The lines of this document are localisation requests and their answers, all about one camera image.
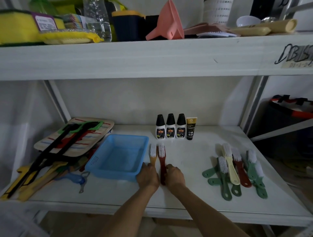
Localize person's left hand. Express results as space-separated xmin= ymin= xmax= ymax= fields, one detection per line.
xmin=136 ymin=162 xmax=160 ymax=193

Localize person's right hand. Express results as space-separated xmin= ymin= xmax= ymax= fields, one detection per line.
xmin=165 ymin=164 xmax=186 ymax=193

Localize amber handled brush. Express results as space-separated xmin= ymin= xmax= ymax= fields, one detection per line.
xmin=149 ymin=143 xmax=158 ymax=168

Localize blue plastic basket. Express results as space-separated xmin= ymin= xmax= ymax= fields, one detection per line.
xmin=85 ymin=133 xmax=150 ymax=182

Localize white black-capped bottle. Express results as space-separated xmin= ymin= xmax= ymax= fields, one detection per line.
xmin=176 ymin=113 xmax=187 ymax=140
xmin=166 ymin=113 xmax=176 ymax=140
xmin=156 ymin=114 xmax=165 ymax=140

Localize black gold tube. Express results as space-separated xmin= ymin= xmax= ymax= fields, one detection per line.
xmin=186 ymin=117 xmax=198 ymax=141

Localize cream handled brush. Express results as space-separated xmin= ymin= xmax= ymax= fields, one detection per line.
xmin=222 ymin=143 xmax=241 ymax=186

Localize person's right forearm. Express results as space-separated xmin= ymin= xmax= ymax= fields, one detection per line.
xmin=171 ymin=185 xmax=250 ymax=237

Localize person's left forearm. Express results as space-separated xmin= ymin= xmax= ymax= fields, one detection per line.
xmin=97 ymin=185 xmax=157 ymax=237

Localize large cardboard box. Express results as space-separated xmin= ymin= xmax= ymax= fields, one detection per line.
xmin=151 ymin=217 xmax=199 ymax=229

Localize black box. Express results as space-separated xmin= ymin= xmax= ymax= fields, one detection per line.
xmin=144 ymin=15 xmax=160 ymax=37

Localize clear plastic bottle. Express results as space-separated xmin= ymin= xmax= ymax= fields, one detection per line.
xmin=83 ymin=0 xmax=112 ymax=42

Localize green spray bottle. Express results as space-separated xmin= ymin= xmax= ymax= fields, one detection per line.
xmin=30 ymin=0 xmax=59 ymax=15

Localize striped cream pot holder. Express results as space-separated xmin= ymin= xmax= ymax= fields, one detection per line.
xmin=34 ymin=117 xmax=115 ymax=158

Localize pile of colourful plastic utensils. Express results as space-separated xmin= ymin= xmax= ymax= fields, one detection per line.
xmin=56 ymin=144 xmax=103 ymax=176

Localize black tongs green card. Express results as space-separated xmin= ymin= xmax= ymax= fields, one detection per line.
xmin=7 ymin=121 xmax=103 ymax=198

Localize dark bag orange trim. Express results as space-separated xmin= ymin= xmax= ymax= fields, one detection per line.
xmin=247 ymin=94 xmax=313 ymax=159

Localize yellow perforated disc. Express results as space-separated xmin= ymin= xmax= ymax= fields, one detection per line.
xmin=283 ymin=160 xmax=311 ymax=172

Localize white perforated card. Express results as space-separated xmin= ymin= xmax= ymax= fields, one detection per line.
xmin=197 ymin=31 xmax=238 ymax=37

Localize navy container yellow lid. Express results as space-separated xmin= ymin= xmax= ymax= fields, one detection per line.
xmin=112 ymin=10 xmax=146 ymax=42

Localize pink flat plastic tray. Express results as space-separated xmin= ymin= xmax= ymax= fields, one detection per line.
xmin=183 ymin=22 xmax=230 ymax=37

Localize pink plastic funnel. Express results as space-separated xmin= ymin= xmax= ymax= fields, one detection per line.
xmin=145 ymin=0 xmax=185 ymax=41

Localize yellow scouring cloth pack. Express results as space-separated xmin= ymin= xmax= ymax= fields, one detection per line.
xmin=38 ymin=29 xmax=104 ymax=45

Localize yellow flat sponge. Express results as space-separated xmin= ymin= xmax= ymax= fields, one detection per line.
xmin=229 ymin=26 xmax=271 ymax=36

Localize colourful striped scouring pads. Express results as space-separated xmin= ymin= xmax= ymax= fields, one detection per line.
xmin=60 ymin=13 xmax=87 ymax=30

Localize white bowl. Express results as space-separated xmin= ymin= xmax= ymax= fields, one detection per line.
xmin=236 ymin=16 xmax=261 ymax=27

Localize white perforated cup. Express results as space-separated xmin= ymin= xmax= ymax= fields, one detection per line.
xmin=203 ymin=0 xmax=234 ymax=25

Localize pack of yellow green sponges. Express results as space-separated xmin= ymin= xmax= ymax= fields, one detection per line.
xmin=0 ymin=9 xmax=65 ymax=47

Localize yellow black handled tool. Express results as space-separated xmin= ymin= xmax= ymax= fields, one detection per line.
xmin=0 ymin=165 xmax=37 ymax=201

